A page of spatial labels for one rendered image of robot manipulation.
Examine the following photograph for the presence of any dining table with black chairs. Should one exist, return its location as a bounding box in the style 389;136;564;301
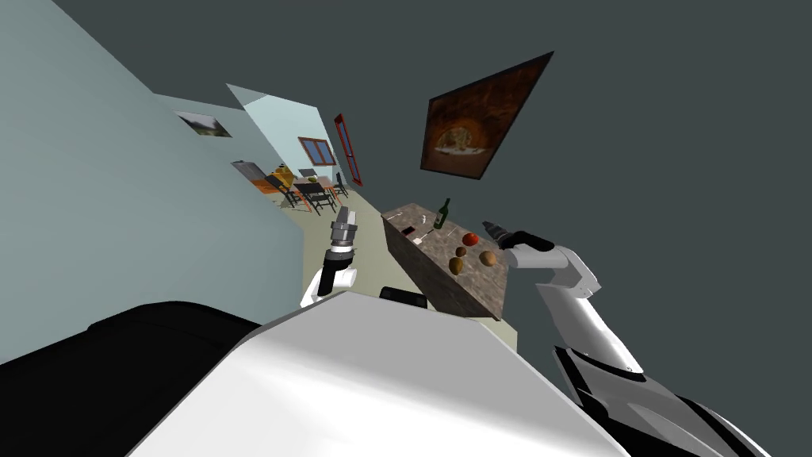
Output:
263;166;350;217

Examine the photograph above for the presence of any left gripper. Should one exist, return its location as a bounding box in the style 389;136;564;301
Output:
329;205;359;252

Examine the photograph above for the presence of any small grey wall picture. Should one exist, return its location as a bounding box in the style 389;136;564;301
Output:
174;110;233;139

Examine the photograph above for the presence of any grey and orange cabinet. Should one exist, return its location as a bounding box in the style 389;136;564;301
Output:
229;159;282;196

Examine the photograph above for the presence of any red framed narrow window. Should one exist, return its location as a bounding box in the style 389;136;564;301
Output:
333;113;365;188

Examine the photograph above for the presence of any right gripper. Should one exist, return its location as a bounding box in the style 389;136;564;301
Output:
481;220;511;248

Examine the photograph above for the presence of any large brown wall picture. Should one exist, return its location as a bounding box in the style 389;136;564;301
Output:
419;50;556;182

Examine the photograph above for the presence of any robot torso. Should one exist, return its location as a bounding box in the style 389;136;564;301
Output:
126;286;630;457

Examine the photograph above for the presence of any brown stone table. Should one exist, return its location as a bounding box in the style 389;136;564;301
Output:
380;202;511;321

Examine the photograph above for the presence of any brown framed window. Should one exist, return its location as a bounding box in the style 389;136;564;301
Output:
297;136;338;168

